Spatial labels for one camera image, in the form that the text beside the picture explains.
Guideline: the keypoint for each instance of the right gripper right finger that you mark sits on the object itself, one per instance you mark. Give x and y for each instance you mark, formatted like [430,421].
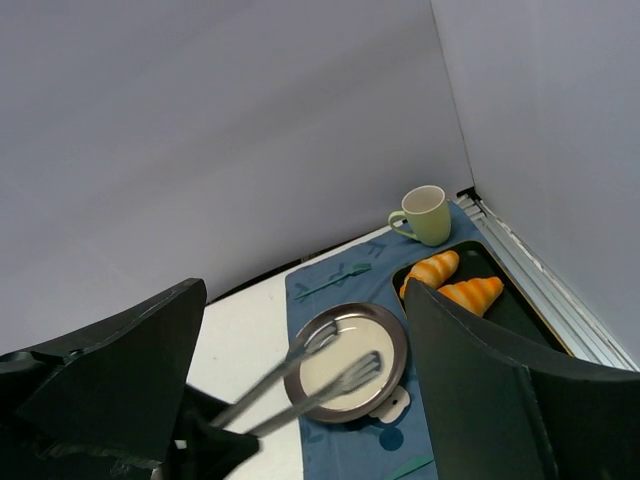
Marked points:
[499,406]

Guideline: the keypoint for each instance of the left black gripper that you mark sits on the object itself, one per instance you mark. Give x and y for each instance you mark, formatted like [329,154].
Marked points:
[199,451]

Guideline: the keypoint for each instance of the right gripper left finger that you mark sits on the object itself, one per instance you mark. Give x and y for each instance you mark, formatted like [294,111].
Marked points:
[113,387]

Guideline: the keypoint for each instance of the metal tongs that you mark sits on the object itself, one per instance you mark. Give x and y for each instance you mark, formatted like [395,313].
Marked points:
[324,375]

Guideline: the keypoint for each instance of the round metal plate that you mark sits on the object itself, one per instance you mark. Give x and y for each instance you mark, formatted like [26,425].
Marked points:
[362,329]

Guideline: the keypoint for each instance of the green plastic knife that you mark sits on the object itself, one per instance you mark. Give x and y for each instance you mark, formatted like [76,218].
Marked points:
[410,466]

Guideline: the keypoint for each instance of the black rectangular tray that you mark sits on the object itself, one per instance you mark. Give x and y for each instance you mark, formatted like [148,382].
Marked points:
[512,310]

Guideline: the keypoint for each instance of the striped croissant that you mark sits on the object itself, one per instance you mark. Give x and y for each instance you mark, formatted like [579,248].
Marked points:
[476,295]
[433,271]

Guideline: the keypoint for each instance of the blue letter placemat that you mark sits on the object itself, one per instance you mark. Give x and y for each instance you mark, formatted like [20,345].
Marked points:
[392,441]

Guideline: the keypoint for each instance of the striped croissant top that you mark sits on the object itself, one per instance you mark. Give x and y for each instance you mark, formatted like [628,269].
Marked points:
[433,271]

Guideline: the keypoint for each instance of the green plastic fork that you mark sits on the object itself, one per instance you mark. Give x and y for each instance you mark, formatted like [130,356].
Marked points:
[354,270]

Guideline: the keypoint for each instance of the light green mug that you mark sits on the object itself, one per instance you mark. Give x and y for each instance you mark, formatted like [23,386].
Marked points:
[424,216]

